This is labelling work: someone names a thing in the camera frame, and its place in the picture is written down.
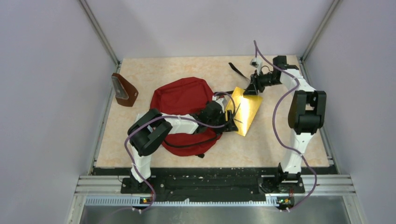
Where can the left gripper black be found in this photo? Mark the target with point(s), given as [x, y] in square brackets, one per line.
[222, 115]

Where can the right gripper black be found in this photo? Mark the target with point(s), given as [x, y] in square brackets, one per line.
[254, 85]

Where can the yellow notebook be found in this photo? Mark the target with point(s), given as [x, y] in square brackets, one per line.
[246, 108]

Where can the red backpack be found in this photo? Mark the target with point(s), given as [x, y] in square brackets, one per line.
[185, 96]

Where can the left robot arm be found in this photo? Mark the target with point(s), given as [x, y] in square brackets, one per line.
[151, 129]

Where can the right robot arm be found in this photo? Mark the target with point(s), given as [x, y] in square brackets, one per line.
[306, 114]

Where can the white packaged card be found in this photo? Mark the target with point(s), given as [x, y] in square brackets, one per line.
[139, 116]

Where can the brown leather case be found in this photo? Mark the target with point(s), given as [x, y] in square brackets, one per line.
[125, 93]

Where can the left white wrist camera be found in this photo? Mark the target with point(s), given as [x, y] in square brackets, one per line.
[221, 101]

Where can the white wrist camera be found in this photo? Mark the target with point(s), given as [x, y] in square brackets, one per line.
[221, 101]
[257, 64]

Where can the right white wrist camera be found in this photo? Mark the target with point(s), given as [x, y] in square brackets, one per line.
[257, 64]

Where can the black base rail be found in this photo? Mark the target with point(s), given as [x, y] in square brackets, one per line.
[212, 184]

